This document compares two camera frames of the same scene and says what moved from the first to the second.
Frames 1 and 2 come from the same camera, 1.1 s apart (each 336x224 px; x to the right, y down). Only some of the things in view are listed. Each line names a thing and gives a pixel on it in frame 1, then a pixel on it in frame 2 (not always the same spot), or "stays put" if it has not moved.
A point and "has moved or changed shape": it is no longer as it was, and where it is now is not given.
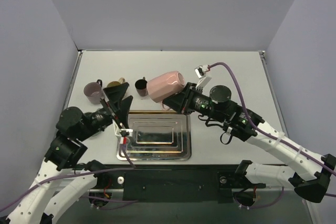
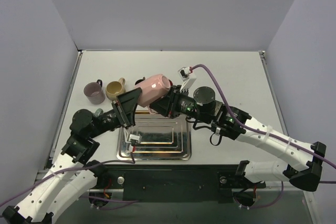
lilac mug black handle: (93, 91) stays put
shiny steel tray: (157, 135) stays put
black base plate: (210, 183) stays put
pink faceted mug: (165, 86) has moved or changed shape
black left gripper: (111, 111) -> (122, 114)
